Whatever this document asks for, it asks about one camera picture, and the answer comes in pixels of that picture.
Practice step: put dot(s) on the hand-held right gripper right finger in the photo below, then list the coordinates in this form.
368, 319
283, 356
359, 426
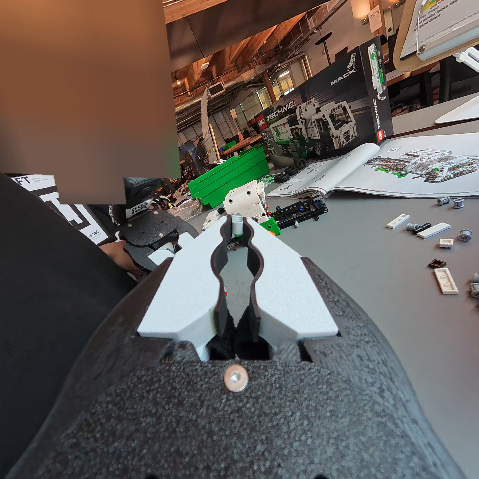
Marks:
295, 295

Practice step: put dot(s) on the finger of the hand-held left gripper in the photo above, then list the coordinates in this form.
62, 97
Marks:
185, 241
162, 257

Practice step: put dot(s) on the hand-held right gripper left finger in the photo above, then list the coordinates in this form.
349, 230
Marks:
179, 295

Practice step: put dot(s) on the white lego truck model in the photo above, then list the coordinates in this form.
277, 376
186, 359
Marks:
243, 198

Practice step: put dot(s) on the black lego tyre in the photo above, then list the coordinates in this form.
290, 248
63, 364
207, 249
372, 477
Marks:
292, 171
300, 162
282, 177

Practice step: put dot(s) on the white two-stud lego plate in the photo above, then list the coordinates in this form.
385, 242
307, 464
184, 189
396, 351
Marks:
446, 280
398, 220

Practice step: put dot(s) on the grey black lego pin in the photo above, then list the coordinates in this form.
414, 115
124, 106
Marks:
418, 228

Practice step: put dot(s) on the black square lego piece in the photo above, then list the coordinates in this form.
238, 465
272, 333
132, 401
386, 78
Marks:
438, 263

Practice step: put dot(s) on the lego instruction booklet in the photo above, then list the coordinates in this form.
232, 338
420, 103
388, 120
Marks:
374, 172

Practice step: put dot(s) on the white lego tile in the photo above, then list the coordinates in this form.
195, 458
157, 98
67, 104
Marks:
434, 230

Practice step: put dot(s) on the small white lego plate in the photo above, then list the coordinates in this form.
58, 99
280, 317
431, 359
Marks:
446, 243

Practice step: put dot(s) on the grey lego bush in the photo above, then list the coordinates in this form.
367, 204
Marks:
443, 201
464, 235
458, 203

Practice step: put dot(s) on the grey lego connector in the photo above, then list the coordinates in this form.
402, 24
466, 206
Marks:
474, 286

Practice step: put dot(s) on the black lego set box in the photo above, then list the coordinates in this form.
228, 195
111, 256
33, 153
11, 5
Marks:
329, 112

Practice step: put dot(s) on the person's left hand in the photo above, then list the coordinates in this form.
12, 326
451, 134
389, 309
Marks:
114, 256

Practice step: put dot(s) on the clear plastic bag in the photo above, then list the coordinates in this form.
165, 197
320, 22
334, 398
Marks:
183, 209

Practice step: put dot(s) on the green plastic bin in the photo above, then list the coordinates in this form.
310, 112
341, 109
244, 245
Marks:
228, 176

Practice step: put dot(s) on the black white printed sign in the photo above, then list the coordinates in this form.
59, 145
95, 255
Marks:
67, 209

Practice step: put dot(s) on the person's dark clothing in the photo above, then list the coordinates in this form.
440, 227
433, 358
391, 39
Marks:
45, 299

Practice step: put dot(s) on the white stand base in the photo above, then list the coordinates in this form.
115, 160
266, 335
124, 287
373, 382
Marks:
460, 112

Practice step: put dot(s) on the instruction sheet on clipboard stand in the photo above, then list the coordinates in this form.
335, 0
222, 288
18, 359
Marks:
402, 37

